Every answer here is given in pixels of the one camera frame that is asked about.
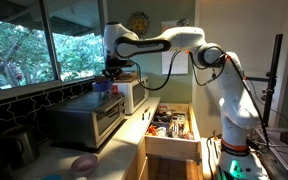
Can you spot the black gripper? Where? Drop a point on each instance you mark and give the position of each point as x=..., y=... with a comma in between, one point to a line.
x=112, y=72

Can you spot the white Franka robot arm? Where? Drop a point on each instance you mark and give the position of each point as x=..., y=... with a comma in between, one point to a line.
x=237, y=106

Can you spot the small red container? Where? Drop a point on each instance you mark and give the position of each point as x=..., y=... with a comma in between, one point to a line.
x=115, y=89

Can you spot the wooden tray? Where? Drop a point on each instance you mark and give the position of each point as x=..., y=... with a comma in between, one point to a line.
x=129, y=77

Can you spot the small green item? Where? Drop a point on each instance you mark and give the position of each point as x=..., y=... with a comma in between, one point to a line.
x=104, y=96

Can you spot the white microwave oven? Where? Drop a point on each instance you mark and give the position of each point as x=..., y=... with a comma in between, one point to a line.
x=135, y=93

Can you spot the stainless steel toaster oven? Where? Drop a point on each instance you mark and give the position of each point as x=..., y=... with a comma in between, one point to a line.
x=84, y=123

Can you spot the orange item in drawer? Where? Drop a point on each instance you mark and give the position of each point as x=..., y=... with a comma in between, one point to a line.
x=151, y=130

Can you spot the open wooden drawer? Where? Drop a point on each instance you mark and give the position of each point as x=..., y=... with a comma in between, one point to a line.
x=170, y=146

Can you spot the pink plastic bowl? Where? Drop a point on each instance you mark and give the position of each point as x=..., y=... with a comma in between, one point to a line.
x=84, y=165

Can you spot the stainless steel kettle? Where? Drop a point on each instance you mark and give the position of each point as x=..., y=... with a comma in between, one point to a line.
x=20, y=145

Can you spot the blue plastic lid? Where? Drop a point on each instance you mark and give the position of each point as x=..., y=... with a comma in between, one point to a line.
x=51, y=177

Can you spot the grey work table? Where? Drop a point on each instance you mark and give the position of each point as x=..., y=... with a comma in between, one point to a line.
x=284, y=160

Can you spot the sun wall decoration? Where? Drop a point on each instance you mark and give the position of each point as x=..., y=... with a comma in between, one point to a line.
x=139, y=21

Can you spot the landscape wall calendar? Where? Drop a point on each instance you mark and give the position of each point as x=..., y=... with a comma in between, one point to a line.
x=180, y=65

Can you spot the dark window frame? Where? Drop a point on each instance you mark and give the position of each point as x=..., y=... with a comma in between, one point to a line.
x=49, y=40

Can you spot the black camera stand pole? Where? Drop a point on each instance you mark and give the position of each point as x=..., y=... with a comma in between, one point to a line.
x=272, y=76

